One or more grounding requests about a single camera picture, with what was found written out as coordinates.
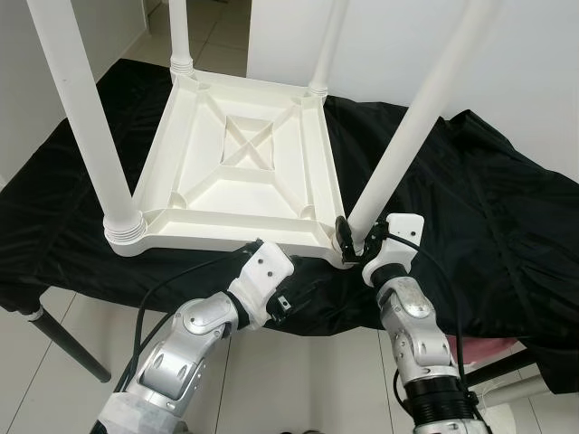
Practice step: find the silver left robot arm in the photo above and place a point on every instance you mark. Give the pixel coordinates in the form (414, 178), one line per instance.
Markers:
(176, 362)

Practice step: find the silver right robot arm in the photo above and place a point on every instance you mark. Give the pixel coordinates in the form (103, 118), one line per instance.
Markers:
(416, 334)

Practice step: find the black cloth cover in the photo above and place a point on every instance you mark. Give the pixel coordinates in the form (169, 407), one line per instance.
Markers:
(488, 208)

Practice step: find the pink soft object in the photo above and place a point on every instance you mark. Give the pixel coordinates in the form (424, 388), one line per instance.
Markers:
(484, 346)

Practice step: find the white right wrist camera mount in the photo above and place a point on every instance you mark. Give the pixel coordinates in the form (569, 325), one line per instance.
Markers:
(398, 246)

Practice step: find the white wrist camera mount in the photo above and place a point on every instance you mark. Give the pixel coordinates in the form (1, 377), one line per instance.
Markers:
(398, 246)
(261, 278)

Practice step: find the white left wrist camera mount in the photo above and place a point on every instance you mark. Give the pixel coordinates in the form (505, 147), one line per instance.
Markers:
(261, 278)

